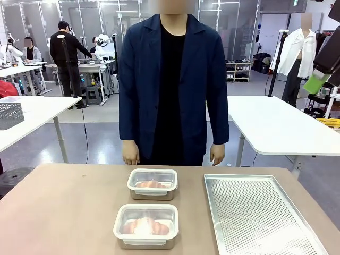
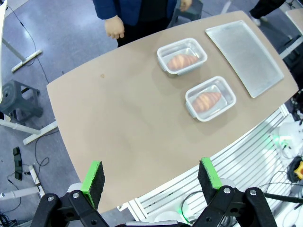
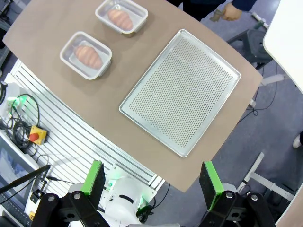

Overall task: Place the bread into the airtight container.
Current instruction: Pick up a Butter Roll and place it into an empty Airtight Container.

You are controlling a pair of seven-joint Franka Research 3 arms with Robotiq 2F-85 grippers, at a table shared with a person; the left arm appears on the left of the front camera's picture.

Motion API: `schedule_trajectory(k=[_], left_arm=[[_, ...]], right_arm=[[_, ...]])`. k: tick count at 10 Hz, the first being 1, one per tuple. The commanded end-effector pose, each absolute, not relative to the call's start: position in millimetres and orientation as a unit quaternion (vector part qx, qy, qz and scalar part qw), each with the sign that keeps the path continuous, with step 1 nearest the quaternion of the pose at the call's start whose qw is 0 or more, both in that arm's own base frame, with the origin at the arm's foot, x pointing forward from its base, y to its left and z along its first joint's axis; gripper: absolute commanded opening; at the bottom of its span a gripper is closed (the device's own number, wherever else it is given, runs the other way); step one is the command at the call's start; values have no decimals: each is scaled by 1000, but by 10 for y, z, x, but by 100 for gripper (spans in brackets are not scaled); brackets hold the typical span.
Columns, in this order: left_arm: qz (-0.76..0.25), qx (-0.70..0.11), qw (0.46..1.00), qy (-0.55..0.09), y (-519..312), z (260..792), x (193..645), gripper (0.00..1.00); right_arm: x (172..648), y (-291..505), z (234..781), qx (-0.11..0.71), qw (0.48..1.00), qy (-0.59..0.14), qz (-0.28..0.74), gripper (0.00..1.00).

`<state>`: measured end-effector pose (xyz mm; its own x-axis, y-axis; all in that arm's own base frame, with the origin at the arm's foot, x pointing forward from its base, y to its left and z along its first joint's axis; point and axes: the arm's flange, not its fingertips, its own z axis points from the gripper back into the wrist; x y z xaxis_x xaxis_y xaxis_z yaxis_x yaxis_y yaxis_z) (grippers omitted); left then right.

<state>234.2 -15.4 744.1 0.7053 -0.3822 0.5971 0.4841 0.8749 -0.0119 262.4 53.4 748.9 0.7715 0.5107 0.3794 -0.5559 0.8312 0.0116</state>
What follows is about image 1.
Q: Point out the mannequin with white shirt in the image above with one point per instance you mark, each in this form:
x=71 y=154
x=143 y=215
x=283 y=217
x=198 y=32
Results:
x=298 y=53

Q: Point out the white side table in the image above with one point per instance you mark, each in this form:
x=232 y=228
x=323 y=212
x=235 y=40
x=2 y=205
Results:
x=42 y=114

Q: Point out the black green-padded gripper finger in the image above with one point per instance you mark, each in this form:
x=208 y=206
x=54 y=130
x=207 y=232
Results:
x=328 y=57
x=335 y=9

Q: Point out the black tripod pole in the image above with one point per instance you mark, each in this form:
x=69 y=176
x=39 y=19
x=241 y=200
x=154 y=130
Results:
x=69 y=69

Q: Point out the white background desk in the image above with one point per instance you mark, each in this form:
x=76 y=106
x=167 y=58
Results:
x=20 y=74

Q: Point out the seated person behind robot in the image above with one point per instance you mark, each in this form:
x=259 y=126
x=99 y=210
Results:
x=94 y=45

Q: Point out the person's right hand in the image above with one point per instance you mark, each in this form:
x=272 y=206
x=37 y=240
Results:
x=130 y=152

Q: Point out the square stainless steel container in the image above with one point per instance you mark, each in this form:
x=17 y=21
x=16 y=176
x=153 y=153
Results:
x=146 y=241
x=152 y=195

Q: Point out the person in red top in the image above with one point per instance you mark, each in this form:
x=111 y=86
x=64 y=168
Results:
x=8 y=89

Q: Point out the grey plastic step stool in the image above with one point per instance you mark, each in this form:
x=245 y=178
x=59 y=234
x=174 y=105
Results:
x=93 y=95

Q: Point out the person's right forearm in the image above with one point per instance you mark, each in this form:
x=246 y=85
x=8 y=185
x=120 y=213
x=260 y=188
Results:
x=128 y=119

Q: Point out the black utility cart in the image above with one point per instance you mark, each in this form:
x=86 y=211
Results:
x=320 y=102

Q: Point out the man in black clothes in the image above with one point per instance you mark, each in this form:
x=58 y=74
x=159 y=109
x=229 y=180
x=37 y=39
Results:
x=65 y=55

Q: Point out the black round base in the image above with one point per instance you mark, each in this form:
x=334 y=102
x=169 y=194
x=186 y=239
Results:
x=14 y=180

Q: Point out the golden croissant bread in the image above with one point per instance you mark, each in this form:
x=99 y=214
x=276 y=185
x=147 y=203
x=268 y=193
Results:
x=147 y=225
x=152 y=184

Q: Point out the yellow black tool case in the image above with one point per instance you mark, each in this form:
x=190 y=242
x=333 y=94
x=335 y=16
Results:
x=329 y=123

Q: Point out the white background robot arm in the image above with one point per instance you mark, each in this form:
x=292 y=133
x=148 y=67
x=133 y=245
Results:
x=105 y=46
x=12 y=51

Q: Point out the white rounded table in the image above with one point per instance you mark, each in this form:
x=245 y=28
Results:
x=281 y=125

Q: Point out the grey background workbench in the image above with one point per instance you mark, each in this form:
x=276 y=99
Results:
x=93 y=71

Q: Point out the perforated metal baking tray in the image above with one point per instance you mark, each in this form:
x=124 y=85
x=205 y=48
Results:
x=255 y=220

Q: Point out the person's left hand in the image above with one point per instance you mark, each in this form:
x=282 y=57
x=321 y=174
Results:
x=217 y=155

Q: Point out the person's left forearm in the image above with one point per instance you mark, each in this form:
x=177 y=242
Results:
x=220 y=119

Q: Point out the seated person in grey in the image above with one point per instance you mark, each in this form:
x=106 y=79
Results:
x=32 y=51

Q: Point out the wooden shoe rack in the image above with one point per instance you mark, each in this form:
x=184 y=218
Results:
x=238 y=70

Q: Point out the black bag pile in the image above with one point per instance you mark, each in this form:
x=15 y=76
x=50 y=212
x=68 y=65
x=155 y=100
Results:
x=261 y=62

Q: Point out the grey mesh basket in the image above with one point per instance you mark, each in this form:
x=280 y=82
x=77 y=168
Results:
x=10 y=115

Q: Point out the person in navy jacket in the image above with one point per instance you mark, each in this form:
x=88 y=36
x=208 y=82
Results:
x=172 y=79

